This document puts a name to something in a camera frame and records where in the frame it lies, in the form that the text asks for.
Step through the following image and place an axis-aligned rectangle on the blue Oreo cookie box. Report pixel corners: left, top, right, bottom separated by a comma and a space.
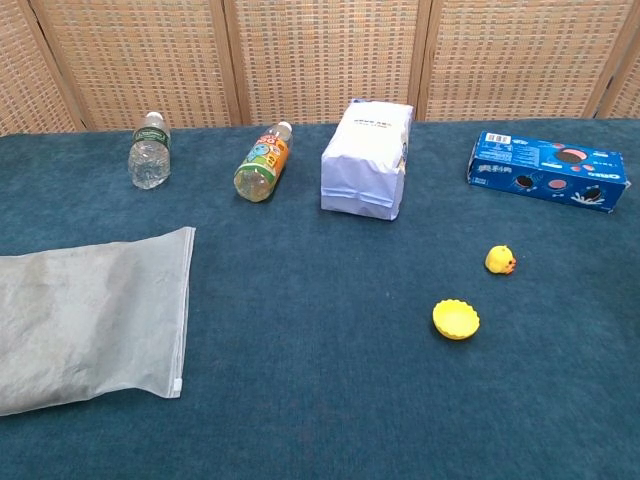
467, 130, 632, 215

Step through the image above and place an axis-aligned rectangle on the clear water bottle green label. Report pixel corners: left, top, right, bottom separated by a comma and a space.
127, 110, 173, 191

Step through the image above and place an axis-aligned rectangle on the frosted zip bag grey cloth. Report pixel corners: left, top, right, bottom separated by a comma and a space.
0, 226, 197, 417

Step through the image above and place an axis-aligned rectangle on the woven rattan folding screen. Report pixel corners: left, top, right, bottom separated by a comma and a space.
0, 0, 640, 137

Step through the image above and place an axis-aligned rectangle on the white paper bag package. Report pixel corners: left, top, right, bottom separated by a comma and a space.
319, 97, 416, 222

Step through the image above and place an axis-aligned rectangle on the yellow rubber duck toy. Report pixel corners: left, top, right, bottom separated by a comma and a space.
484, 244, 518, 277

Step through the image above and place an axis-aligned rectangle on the orange drink bottle cartoon label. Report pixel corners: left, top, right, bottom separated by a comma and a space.
233, 120, 294, 204

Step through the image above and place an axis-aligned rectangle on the yellow silicone cup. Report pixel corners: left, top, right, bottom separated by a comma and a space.
432, 298, 481, 342

